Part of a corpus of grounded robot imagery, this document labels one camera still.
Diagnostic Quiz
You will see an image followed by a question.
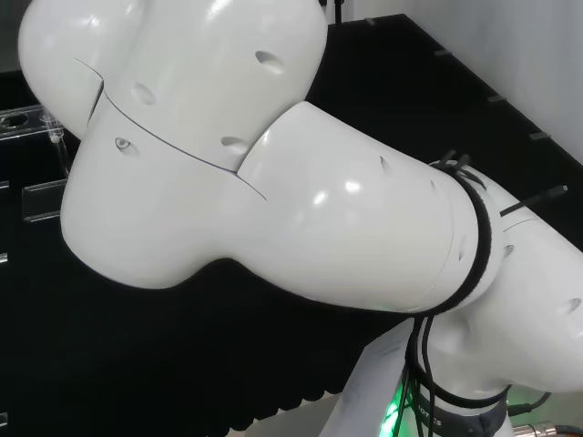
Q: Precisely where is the clear acrylic funnel stand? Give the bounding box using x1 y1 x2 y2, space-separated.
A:
0 104 70 224

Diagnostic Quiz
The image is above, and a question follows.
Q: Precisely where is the black cable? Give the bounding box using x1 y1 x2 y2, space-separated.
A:
506 390 554 416
403 313 512 409

